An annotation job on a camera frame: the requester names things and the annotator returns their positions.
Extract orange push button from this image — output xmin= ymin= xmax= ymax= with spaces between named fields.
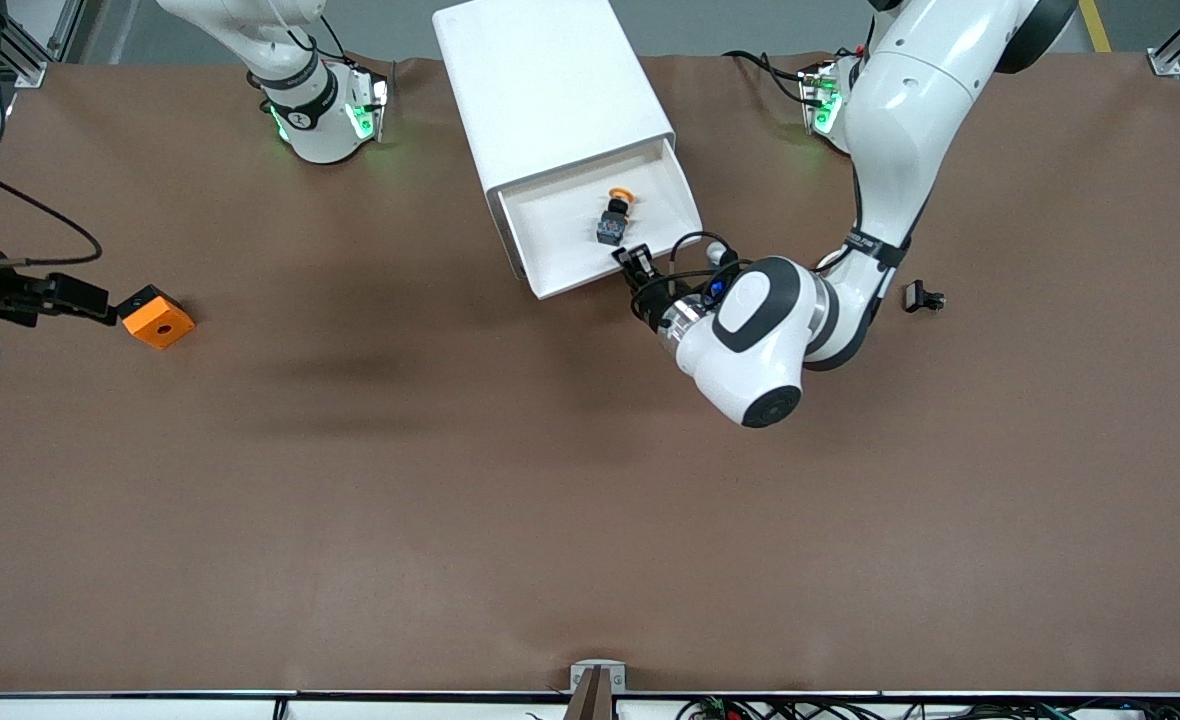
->
xmin=595 ymin=187 xmax=637 ymax=247

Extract silver right base connector box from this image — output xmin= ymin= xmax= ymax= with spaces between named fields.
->
xmin=348 ymin=68 xmax=391 ymax=143

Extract black left base cable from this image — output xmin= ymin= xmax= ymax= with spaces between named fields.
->
xmin=722 ymin=48 xmax=813 ymax=106

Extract orange square block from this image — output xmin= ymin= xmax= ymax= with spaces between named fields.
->
xmin=115 ymin=285 xmax=196 ymax=351

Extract black right base cable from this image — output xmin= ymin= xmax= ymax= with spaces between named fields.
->
xmin=318 ymin=12 xmax=396 ymax=76

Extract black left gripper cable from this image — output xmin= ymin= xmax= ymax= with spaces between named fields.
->
xmin=630 ymin=232 xmax=751 ymax=321

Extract brown table mat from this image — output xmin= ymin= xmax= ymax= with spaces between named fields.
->
xmin=0 ymin=52 xmax=1180 ymax=697

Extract black base cable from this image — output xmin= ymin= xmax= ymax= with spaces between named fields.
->
xmin=722 ymin=48 xmax=813 ymax=106
xmin=318 ymin=12 xmax=396 ymax=76

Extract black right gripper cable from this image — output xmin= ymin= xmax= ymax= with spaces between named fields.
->
xmin=0 ymin=168 xmax=103 ymax=269

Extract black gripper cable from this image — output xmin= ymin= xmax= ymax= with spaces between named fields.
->
xmin=630 ymin=232 xmax=751 ymax=321
xmin=0 ymin=168 xmax=103 ymax=269

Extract white table edge rail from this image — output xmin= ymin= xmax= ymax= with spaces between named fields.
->
xmin=0 ymin=690 xmax=1180 ymax=720

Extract grey metal bracket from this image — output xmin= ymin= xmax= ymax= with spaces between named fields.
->
xmin=570 ymin=660 xmax=627 ymax=693

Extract silver base connector box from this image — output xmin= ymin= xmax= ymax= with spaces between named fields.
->
xmin=798 ymin=60 xmax=843 ymax=136
xmin=348 ymin=68 xmax=391 ymax=143

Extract silver left base connector box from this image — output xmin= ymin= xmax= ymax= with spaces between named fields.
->
xmin=798 ymin=60 xmax=843 ymax=136

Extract tangled black cables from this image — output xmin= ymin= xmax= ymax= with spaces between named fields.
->
xmin=675 ymin=697 xmax=1180 ymax=720

